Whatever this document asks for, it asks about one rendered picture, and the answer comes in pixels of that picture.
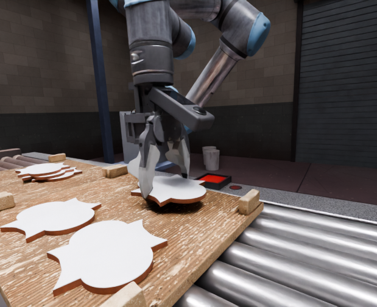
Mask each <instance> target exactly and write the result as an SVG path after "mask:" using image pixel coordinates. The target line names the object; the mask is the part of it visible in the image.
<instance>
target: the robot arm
mask: <svg viewBox="0 0 377 307"><path fill-rule="evenodd" d="M109 1H110V2H111V4H112V5H113V6H114V7H115V8H116V9H117V11H118V12H119V13H120V14H123V15H124V16H125V17H126V20H127V32H128V39H129V49H130V61H131V68H132V76H133V77H134V78H133V82H129V83H128V84H129V90H133V91H134V96H135V109H132V110H131V114H130V115H124V121H125V132H126V138H127V143H134V144H139V154H138V157H137V158H135V159H134V160H132V161H130V163H129V165H128V172H129V173H130V174H132V175H133V176H135V177H136V178H138V180H139V188H140V191H141V195H142V197H143V198H145V199H146V198H147V197H148V195H149V194H150V192H151V191H152V190H153V178H154V176H155V166H156V164H157V162H158V161H159V158H160V152H159V151H158V149H157V147H156V146H155V145H156V143H157V145H158V146H164V144H165V142H167V144H168V146H169V151H168V152H166V153H165V156H166V158H167V159H168V160H169V161H170V162H172V163H175V164H177V165H179V166H180V168H181V174H182V177H183V178H187V179H188V176H189V164H190V157H189V155H190V148H189V138H188V134H189V133H191V132H192V131H193V132H196V131H200V130H206V129H210V128H211V126H212V124H213V122H214V116H213V115H212V114H210V113H208V112H207V111H206V110H204V109H203V107H204V106H205V104H206V103H207V102H208V100H209V99H210V97H211V96H212V95H213V94H214V92H215V91H216V90H217V89H218V87H219V86H220V84H221V83H222V82H223V81H224V79H225V78H226V76H227V75H228V74H229V73H230V71H231V70H232V69H233V67H234V66H235V64H237V62H238V61H240V60H245V58H246V57H247V56H250V57H252V56H254V55H255V54H256V52H257V51H258V50H259V49H260V47H261V46H262V44H263V43H264V41H265V39H266V38H267V36H268V33H269V30H270V21H269V19H267V18H266V17H265V16H264V15H263V13H262V12H260V11H259V10H257V9H256V8H255V7H254V6H252V5H251V4H250V3H249V2H247V1H246V0H109ZM197 18H200V19H201V20H202V21H206V22H210V23H211V24H213V25H214V26H216V27H217V28H218V29H219V30H220V31H221V32H222V33H223V34H222V36H221V37H220V38H219V41H220V46H219V48H218V49H217V51H216V52H215V54H214V55H213V57H212V58H211V60H210V61H209V63H208V64H207V66H206V67H205V69H204V70H203V71H202V73H201V75H200V76H199V78H198V79H197V80H196V82H195V84H194V85H193V86H192V88H191V89H190V91H189V93H188V94H187V95H186V97H184V96H182V95H181V94H180V93H178V91H177V90H176V89H175V88H174V87H172V86H171V85H173V84H174V78H173V75H174V58H175V59H177V60H183V59H185V58H187V57H189V56H190V55H191V54H192V52H193V50H194V48H195V45H196V38H195V35H194V32H193V31H192V29H191V27H190V26H189V25H188V24H187V23H185V22H184V21H183V20H182V19H197ZM133 110H135V112H132V111H133ZM127 123H128V126H127ZM128 129H129V132H128Z"/></svg>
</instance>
